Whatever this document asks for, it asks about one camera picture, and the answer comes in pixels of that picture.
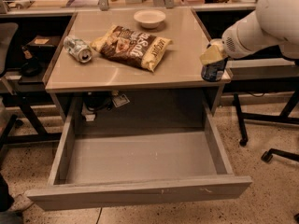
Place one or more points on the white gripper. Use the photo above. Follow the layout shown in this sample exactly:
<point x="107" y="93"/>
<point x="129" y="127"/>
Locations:
<point x="234" y="44"/>

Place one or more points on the blue pepsi can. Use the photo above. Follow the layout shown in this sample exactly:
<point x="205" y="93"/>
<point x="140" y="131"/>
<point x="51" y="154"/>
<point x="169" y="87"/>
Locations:
<point x="213" y="72"/>

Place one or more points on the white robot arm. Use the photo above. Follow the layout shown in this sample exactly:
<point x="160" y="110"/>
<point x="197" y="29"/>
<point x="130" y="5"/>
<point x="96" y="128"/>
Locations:
<point x="271" y="23"/>

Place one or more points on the grey cabinet with top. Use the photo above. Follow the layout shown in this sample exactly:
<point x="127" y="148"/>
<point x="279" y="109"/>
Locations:
<point x="168" y="99"/>

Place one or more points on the silver green soda can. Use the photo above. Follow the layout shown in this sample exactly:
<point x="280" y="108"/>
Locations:
<point x="77" y="48"/>

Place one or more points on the open grey top drawer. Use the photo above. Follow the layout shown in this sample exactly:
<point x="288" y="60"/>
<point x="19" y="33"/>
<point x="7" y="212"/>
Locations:
<point x="95" y="168"/>

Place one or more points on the white bowl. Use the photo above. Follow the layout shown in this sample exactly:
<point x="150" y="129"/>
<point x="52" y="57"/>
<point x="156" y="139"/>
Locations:
<point x="150" y="18"/>

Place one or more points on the brown chip bag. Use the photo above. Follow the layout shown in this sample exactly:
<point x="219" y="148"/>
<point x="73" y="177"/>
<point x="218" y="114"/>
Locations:
<point x="134" y="48"/>

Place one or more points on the black chair caster leg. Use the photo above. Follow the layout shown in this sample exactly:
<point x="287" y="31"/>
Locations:
<point x="268" y="155"/>

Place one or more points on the black bag under desk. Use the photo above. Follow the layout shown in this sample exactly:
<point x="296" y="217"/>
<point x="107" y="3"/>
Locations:
<point x="32" y="66"/>

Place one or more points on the grey office chair left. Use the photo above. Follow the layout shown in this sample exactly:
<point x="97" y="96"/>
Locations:
<point x="7" y="31"/>

